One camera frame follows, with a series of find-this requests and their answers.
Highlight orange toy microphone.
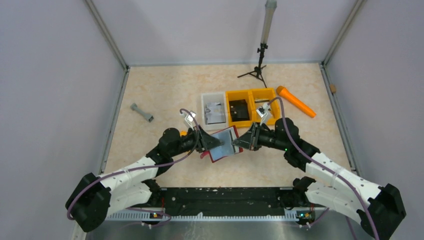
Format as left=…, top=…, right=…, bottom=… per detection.
left=276, top=85, right=316, bottom=118

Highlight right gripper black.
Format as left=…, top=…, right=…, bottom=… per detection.
left=232, top=122, right=288, bottom=152

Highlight black part in bin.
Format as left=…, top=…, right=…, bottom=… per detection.
left=229, top=99, right=250, bottom=122

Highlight grey dumbbell shaped part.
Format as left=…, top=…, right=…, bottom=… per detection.
left=130, top=103, right=154, bottom=123

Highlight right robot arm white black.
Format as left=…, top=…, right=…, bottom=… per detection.
left=232, top=117, right=406, bottom=240

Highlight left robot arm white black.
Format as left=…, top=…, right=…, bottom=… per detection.
left=65, top=127, right=224, bottom=233

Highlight small packets in clear bin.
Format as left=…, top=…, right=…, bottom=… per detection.
left=204, top=102, right=226, bottom=125

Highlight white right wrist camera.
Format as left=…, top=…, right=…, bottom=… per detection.
left=256, top=102, right=272, bottom=125

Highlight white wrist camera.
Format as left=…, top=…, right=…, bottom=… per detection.
left=180, top=111, right=196, bottom=129
left=256, top=102, right=272, bottom=125

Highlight yellow bin with clear bag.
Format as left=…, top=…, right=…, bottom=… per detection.
left=251, top=88, right=281, bottom=126

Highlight black tripod with grey pole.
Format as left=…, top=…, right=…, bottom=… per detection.
left=237, top=0, right=278, bottom=88

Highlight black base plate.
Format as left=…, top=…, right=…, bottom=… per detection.
left=145, top=187, right=327, bottom=218

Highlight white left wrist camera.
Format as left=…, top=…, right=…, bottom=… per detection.
left=180, top=111, right=196, bottom=129

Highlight small tan wall knob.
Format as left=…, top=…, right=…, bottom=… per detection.
left=329, top=84, right=337, bottom=94

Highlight clear plastic bin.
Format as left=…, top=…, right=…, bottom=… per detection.
left=201, top=92, right=229, bottom=131

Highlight yellow bin with black part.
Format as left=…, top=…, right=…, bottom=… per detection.
left=225, top=89, right=254, bottom=128

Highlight red leather card holder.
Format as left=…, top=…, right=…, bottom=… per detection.
left=200, top=125, right=243, bottom=163

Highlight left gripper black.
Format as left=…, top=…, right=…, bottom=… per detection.
left=170, top=124, right=224, bottom=157

